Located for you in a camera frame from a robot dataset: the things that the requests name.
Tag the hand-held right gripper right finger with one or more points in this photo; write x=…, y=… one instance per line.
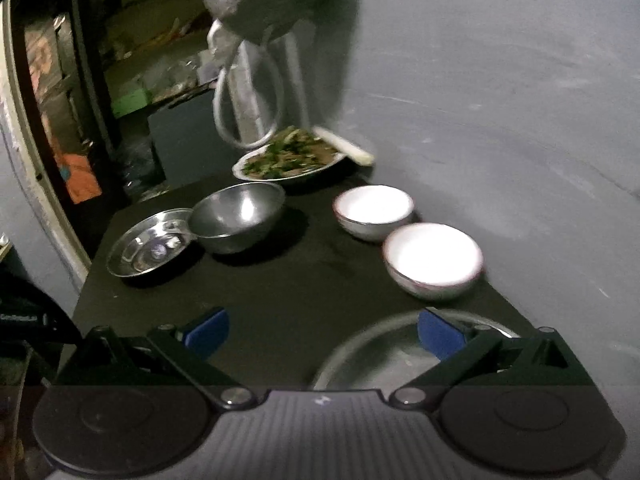
x=440, y=334

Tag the steel bowl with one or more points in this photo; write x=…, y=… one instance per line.
x=237, y=220

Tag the white bowl with red rim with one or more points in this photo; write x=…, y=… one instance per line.
x=432, y=257
x=374, y=207

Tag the orange cloth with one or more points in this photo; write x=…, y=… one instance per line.
x=80, y=182

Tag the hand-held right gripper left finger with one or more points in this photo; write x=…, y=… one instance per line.
x=207, y=334

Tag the white door frame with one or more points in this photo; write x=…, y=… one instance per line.
x=77, y=260

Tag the dark cabinet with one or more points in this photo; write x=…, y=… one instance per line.
x=185, y=145

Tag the plain steel plate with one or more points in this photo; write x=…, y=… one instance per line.
x=380, y=355

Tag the green box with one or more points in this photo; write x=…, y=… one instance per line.
x=130, y=102

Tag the steel plate of cooked vegetables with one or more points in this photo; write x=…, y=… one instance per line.
x=290, y=157

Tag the white scallion stalk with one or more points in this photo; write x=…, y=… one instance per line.
x=345, y=147

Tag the hanging grey plastic bag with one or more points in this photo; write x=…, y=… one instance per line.
x=270, y=0

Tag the steel plate with sticker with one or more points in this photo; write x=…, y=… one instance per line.
x=150, y=250

